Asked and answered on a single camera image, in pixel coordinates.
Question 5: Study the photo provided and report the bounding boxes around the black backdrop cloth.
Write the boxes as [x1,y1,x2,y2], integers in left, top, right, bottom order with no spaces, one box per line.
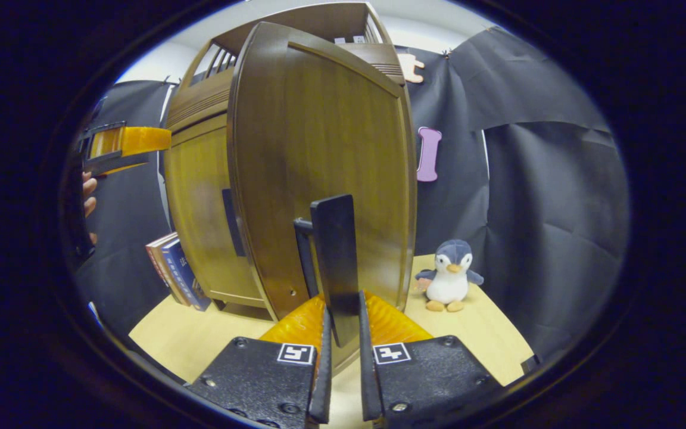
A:
[72,27,629,364]

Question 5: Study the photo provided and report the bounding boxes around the wooden shoe cabinet door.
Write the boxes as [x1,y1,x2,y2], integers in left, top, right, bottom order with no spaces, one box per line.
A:
[227,22,418,322]
[164,113,263,307]

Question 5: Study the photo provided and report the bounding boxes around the red cover book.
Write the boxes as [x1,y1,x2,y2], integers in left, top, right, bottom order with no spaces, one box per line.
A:
[145,232,192,306]

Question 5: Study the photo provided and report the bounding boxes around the black door handle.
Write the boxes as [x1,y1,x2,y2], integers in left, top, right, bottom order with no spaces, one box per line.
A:
[294,194,360,348]
[222,189,245,257]

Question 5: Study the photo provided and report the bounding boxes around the penguin plush toy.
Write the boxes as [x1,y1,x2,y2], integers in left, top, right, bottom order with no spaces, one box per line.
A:
[414,240,485,313]

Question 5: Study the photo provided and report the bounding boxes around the blue book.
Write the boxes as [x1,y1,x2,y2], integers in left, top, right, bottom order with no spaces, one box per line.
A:
[161,238,211,312]

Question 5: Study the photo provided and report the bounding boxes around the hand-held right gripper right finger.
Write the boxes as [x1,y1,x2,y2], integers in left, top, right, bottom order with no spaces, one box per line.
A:
[358,290,504,427]

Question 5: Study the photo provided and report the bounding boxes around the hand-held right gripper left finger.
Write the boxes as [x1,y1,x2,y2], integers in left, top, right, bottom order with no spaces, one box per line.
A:
[185,292,333,428]

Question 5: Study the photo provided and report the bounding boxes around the wooden double-door shoe cabinet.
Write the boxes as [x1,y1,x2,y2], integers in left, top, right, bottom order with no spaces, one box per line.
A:
[163,2,406,322]

